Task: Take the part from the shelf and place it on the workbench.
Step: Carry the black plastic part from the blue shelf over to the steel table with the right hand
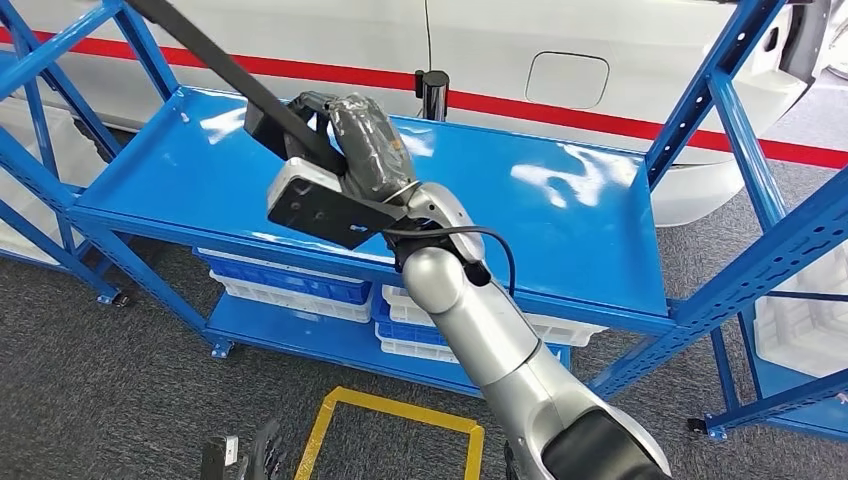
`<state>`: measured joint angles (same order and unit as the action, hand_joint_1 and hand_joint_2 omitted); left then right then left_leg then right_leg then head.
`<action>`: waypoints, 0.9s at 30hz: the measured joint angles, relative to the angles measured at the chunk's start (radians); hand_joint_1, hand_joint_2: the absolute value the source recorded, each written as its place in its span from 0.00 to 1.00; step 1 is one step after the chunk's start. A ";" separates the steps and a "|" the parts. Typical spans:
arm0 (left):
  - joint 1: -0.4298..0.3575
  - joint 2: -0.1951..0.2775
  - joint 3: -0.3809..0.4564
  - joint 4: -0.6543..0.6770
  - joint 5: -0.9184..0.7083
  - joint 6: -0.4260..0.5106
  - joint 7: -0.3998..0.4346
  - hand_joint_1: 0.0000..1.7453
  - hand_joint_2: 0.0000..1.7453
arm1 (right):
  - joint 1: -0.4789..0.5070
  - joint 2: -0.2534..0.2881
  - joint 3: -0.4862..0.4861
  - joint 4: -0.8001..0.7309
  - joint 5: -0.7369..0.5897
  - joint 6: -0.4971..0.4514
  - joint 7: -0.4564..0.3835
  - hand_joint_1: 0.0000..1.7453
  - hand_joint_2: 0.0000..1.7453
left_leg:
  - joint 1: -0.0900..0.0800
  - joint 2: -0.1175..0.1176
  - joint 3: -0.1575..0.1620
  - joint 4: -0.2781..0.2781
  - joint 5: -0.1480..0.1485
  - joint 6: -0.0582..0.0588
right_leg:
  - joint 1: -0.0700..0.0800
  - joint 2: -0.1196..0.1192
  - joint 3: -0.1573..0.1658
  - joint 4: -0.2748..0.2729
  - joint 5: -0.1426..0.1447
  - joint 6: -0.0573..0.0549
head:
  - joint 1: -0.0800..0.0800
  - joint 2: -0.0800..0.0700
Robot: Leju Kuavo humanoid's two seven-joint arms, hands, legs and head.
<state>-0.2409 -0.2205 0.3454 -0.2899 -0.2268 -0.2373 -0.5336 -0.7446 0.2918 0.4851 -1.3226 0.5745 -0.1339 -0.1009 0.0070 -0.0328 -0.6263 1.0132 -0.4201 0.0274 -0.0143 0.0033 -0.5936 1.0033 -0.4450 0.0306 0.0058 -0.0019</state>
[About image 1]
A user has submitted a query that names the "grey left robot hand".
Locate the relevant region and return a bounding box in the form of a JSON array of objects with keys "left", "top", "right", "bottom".
[{"left": 239, "top": 418, "right": 287, "bottom": 480}]

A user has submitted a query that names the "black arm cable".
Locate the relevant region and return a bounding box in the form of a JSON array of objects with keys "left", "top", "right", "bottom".
[{"left": 384, "top": 225, "right": 525, "bottom": 480}]

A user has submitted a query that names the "black barrier post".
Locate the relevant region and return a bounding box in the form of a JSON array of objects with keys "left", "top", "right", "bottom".
[{"left": 414, "top": 69, "right": 452, "bottom": 123}]

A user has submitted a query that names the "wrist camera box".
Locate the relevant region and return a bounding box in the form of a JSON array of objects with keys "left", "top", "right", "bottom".
[
  {"left": 266, "top": 156, "right": 409, "bottom": 252},
  {"left": 200, "top": 435, "right": 241, "bottom": 480}
]

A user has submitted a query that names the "black plastic plate part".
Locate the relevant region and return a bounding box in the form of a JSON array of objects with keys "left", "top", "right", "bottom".
[{"left": 124, "top": 0, "right": 349, "bottom": 179}]

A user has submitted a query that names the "white car body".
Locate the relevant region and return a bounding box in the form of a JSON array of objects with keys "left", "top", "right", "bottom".
[{"left": 0, "top": 0, "right": 848, "bottom": 228}]

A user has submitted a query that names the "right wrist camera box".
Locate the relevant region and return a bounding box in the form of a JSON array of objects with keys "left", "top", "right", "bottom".
[{"left": 266, "top": 156, "right": 409, "bottom": 252}]

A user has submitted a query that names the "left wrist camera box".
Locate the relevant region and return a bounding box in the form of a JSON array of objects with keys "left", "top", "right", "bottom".
[{"left": 200, "top": 435, "right": 241, "bottom": 480}]

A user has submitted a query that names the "blue plastic crate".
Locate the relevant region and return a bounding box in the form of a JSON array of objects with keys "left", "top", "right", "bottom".
[
  {"left": 195, "top": 252, "right": 374, "bottom": 306},
  {"left": 370, "top": 291, "right": 458, "bottom": 348}
]

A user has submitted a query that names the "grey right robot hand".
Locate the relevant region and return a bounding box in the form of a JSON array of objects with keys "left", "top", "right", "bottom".
[{"left": 284, "top": 91, "right": 420, "bottom": 203}]

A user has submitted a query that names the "large white plastic crate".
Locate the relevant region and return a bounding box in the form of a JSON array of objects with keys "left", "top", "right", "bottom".
[
  {"left": 0, "top": 95, "right": 114, "bottom": 266},
  {"left": 753, "top": 241, "right": 848, "bottom": 380}
]

